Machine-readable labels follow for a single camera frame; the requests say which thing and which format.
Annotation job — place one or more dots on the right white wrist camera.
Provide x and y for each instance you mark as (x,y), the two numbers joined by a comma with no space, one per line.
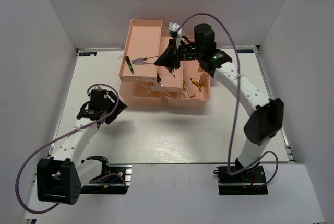
(174,30)

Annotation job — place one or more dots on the yellow black pliers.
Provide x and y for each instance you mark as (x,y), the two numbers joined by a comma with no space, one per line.
(184,86)

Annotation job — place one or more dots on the yellow long-nose pliers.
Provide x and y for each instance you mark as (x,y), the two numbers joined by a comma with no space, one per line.
(196,83)

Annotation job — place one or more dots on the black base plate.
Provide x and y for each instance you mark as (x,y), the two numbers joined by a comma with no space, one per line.
(115,180)
(241,184)

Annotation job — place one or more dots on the purple handle screwdriver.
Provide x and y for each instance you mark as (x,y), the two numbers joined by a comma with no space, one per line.
(139,61)

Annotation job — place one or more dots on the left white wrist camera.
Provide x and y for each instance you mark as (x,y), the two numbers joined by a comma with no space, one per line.
(89,90)

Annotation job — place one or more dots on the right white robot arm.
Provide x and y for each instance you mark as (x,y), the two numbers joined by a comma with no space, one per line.
(265,114)

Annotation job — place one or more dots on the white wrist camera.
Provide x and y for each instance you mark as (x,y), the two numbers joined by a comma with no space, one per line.
(89,90)
(174,30)

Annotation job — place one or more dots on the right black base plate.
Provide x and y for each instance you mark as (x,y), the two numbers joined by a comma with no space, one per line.
(241,184)

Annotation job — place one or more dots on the pink plastic tool box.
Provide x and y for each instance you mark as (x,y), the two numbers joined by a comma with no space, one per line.
(148,38)

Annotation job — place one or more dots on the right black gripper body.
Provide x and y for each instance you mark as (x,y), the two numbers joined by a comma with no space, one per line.
(189,52)

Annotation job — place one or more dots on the green stubby screwdriver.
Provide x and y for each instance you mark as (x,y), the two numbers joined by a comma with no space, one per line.
(171,70)
(158,80)

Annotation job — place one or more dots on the black precision screwdriver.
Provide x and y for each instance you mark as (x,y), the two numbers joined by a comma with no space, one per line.
(129,63)

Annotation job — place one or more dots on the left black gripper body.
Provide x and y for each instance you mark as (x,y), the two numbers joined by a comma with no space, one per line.
(103,107)

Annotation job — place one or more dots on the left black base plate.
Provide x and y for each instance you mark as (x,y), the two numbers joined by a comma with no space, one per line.
(115,180)

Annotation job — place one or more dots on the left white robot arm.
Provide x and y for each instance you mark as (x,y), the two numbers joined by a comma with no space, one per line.
(61,177)

